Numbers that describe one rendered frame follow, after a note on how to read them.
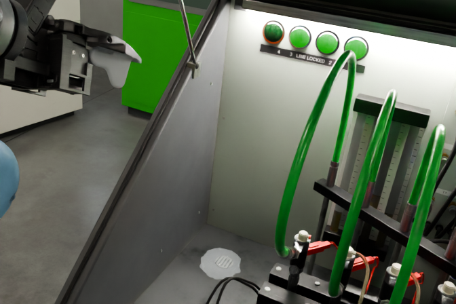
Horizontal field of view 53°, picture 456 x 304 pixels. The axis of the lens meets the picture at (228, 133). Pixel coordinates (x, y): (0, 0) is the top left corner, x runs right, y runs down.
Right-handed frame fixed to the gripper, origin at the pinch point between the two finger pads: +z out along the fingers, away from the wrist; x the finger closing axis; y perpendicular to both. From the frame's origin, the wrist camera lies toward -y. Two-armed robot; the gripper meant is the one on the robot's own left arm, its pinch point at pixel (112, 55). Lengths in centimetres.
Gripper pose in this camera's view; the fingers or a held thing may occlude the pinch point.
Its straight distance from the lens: 67.2
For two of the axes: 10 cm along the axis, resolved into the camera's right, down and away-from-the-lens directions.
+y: -0.4, 10.0, -0.7
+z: 3.6, 0.8, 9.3
